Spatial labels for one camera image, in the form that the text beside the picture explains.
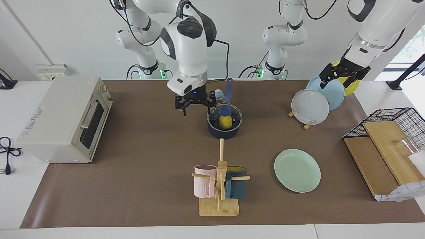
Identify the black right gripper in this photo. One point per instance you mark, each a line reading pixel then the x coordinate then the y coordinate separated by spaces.
pixel 194 97

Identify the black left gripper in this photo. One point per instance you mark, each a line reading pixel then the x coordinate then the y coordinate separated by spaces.
pixel 348 68

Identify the yellow potato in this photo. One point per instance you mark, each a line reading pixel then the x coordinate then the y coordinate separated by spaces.
pixel 225 122

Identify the glass lid blue knob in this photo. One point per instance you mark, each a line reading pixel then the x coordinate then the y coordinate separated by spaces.
pixel 236 116

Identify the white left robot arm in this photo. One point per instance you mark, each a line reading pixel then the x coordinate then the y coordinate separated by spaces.
pixel 382 26

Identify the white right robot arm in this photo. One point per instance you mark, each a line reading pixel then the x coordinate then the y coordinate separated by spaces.
pixel 187 49

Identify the yellow plate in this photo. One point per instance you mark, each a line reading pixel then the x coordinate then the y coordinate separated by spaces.
pixel 353 88

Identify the light blue plate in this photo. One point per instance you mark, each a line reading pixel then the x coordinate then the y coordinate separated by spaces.
pixel 335 94

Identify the grey plate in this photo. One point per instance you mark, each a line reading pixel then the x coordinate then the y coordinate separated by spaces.
pixel 310 108

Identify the wooden plate rack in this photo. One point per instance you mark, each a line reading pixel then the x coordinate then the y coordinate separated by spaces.
pixel 307 126

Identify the pale green plate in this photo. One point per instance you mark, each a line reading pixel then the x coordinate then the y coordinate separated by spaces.
pixel 297 171

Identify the black stand pole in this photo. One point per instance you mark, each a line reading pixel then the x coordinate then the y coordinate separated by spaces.
pixel 406 71

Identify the pink mug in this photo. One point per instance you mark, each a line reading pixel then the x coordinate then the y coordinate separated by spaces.
pixel 204 186

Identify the dark teal mug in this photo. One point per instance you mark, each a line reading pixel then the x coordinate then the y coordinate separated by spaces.
pixel 236 189

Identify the brown table mat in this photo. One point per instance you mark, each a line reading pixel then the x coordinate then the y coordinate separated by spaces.
pixel 149 186

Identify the clear drinking glass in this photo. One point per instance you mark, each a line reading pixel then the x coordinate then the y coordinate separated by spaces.
pixel 408 146

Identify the wooden mug tree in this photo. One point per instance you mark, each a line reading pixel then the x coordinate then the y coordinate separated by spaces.
pixel 219 207

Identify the white cup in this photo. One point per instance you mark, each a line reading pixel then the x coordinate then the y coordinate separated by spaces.
pixel 419 162

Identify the white patterned cloth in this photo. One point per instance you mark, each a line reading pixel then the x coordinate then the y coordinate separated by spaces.
pixel 401 194

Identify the beige toaster oven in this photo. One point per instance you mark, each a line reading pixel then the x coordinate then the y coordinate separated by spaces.
pixel 56 122

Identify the white wall power outlet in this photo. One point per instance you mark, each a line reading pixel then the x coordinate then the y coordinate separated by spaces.
pixel 53 71

